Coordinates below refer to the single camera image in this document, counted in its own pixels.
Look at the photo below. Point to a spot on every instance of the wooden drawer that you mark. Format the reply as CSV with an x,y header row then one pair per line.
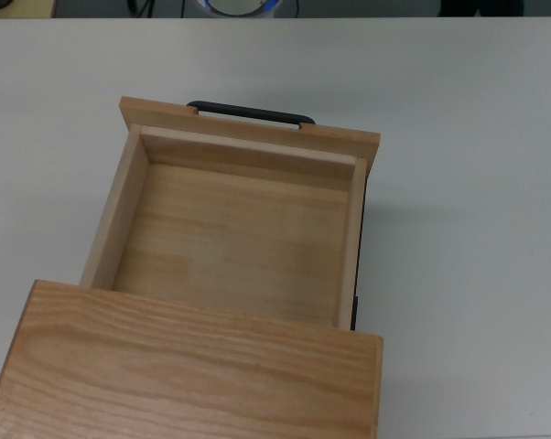
x,y
239,238

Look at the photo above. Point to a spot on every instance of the wooden cabinet body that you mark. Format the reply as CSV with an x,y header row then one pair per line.
x,y
175,366

